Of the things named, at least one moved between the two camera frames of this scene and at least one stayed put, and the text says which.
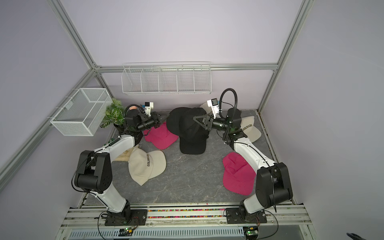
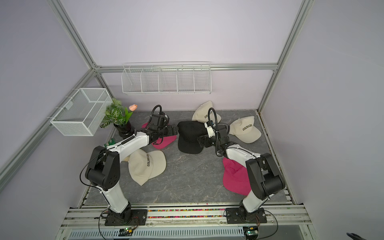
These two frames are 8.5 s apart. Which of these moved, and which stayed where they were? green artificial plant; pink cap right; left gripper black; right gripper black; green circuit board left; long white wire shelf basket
Moved: right gripper black; left gripper black
Stayed: green artificial plant; pink cap right; long white wire shelf basket; green circuit board left
